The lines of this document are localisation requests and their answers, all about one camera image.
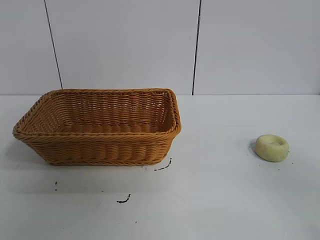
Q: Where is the pale yellow egg yolk pastry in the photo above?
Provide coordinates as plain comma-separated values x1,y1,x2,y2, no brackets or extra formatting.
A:
255,134,290,164

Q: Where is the brown wicker basket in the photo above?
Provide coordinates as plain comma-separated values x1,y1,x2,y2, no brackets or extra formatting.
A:
12,87,183,167

